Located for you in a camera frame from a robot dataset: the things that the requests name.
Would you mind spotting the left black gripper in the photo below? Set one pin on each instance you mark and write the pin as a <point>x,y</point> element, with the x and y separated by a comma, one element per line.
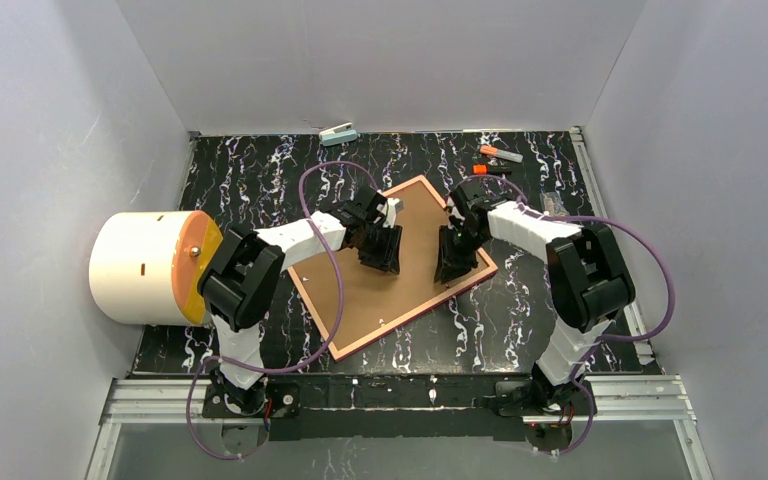
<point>376,239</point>

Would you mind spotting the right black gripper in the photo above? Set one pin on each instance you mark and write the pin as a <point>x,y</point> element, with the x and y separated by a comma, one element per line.
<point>455,244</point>

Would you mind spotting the brown cardboard backing board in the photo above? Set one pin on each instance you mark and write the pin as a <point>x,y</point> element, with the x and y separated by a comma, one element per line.
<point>417,291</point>

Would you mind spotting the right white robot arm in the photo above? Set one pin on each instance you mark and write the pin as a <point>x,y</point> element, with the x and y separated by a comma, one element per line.
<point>589,284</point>

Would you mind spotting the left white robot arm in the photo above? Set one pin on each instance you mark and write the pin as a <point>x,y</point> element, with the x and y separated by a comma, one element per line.
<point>241,278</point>

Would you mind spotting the orange black marker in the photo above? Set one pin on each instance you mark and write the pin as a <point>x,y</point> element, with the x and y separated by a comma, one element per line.
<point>487,169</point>

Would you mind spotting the clear plastic packet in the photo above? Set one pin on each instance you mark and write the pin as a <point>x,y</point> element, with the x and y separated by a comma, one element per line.
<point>553,205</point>

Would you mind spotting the orange grey marker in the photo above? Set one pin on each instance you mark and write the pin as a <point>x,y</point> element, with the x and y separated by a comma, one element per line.
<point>505,155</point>

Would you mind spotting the light blue stapler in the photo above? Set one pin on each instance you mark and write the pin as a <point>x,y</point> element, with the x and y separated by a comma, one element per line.
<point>340,134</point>

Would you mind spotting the white cylinder container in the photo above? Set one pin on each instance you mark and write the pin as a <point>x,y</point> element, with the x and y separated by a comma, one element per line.
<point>145,266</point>

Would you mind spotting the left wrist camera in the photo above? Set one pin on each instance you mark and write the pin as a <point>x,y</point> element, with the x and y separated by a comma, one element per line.
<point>390,210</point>

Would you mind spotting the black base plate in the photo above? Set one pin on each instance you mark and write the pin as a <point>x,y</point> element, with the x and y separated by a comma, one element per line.
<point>300,407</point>

